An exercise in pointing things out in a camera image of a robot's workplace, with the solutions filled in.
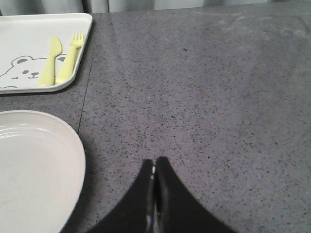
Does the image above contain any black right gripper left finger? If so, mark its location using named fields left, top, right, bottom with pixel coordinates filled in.
left=89, top=159, right=155, bottom=233

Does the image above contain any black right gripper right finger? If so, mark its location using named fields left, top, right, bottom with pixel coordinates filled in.
left=155, top=156, right=234, bottom=233

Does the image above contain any beige round plate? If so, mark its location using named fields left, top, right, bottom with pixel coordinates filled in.
left=0, top=110, right=86, bottom=233

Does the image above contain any white bear-print tray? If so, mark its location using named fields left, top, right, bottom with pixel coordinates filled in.
left=0, top=13, right=93, bottom=95

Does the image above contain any yellow plastic fork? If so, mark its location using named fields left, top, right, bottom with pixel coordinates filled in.
left=55, top=31, right=84, bottom=84

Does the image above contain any yellow plastic knife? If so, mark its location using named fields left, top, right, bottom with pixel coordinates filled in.
left=39, top=35, right=62, bottom=87

